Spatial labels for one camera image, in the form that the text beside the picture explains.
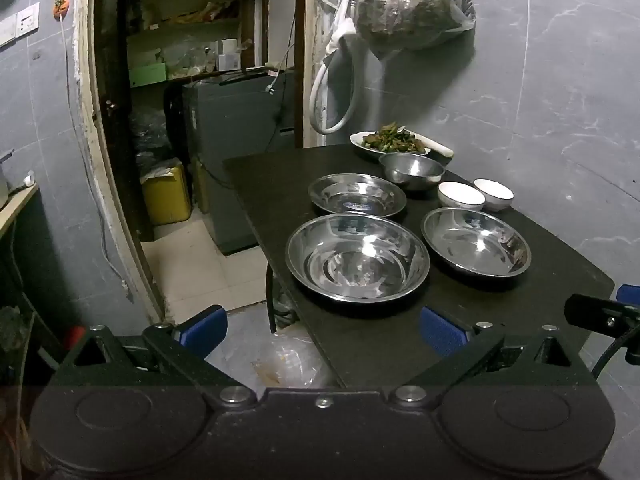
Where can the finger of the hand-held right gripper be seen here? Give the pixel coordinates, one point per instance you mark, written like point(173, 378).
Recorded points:
point(592, 310)
point(630, 294)

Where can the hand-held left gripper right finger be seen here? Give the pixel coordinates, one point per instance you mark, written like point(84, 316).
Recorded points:
point(440, 332)

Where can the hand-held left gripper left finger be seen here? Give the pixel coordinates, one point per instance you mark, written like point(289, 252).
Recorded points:
point(202, 330)

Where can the shallow steel dish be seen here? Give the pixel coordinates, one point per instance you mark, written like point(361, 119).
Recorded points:
point(475, 242)

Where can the large steel basin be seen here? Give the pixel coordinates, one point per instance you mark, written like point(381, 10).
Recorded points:
point(357, 260)

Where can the white ceramic bowl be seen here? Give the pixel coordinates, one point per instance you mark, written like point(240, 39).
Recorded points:
point(460, 195)
point(495, 192)

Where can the steel plate with sticker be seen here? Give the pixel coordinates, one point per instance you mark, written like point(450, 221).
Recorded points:
point(357, 195)

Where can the small steel bowl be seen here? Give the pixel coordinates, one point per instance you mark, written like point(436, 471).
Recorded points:
point(412, 170)

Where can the red object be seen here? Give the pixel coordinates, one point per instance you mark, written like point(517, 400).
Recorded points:
point(75, 334)

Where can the yellow jerry can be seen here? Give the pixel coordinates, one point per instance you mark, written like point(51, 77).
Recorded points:
point(167, 195)

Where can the grey cabinet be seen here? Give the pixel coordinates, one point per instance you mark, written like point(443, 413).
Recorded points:
point(235, 160)

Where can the white radish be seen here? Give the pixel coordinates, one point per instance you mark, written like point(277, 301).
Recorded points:
point(440, 146)

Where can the plate of cooked food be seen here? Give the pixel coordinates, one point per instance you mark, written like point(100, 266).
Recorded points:
point(390, 141)

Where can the wooden side desk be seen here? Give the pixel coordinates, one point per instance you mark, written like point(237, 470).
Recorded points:
point(17, 205)

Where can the green box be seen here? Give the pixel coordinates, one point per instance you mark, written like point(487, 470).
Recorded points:
point(147, 75)

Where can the white box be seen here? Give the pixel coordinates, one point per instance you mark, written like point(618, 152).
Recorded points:
point(229, 55)

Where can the wooden shelf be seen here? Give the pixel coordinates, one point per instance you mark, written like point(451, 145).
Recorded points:
point(185, 25)

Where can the plastic bag of dark goods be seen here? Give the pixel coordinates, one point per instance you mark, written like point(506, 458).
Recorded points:
point(410, 5)

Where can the white wall switch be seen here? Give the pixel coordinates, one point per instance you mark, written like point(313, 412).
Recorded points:
point(27, 21)

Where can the orange wall hook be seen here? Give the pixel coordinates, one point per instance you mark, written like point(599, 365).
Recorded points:
point(60, 4)

